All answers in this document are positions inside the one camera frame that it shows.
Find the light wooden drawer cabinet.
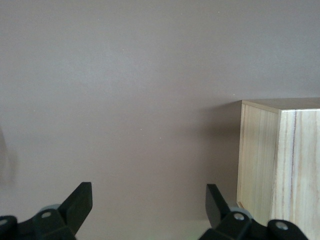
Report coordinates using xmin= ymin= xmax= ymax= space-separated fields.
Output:
xmin=236 ymin=97 xmax=320 ymax=240

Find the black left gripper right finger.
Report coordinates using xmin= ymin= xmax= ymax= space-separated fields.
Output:
xmin=198 ymin=183 xmax=309 ymax=240

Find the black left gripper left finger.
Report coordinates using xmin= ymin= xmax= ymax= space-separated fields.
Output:
xmin=0 ymin=181 xmax=94 ymax=240

